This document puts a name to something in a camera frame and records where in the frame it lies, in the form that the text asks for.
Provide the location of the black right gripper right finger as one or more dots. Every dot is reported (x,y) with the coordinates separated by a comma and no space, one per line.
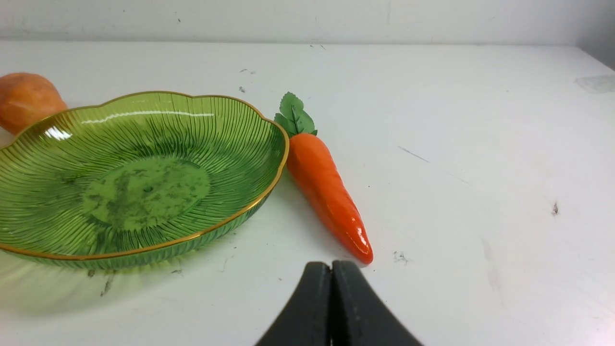
(358,316)

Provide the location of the green glass plate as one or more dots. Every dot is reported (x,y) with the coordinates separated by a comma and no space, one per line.
(136,180)

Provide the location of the brown toy potato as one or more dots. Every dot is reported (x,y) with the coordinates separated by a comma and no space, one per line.
(26,98)

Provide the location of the orange toy carrot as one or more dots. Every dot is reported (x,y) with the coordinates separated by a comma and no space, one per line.
(311,166)

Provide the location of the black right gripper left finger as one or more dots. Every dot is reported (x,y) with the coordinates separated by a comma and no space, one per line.
(304,321)

